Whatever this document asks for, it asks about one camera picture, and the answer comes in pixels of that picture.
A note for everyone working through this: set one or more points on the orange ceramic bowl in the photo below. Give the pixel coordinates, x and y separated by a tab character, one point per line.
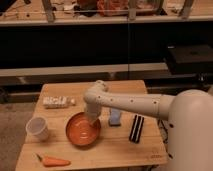
80	132

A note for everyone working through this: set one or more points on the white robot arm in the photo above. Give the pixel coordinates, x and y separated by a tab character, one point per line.
189	115

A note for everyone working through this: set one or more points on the blue sponge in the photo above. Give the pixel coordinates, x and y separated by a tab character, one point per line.
115	115

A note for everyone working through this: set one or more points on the white plastic cup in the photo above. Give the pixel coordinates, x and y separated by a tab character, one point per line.
37	127

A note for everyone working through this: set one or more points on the black box on right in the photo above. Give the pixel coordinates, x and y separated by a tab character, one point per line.
194	59

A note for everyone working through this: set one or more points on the orange toy carrot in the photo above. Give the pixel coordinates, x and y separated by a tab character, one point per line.
52	162

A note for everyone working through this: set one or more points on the wooden shelf with clutter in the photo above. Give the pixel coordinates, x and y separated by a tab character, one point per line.
92	12

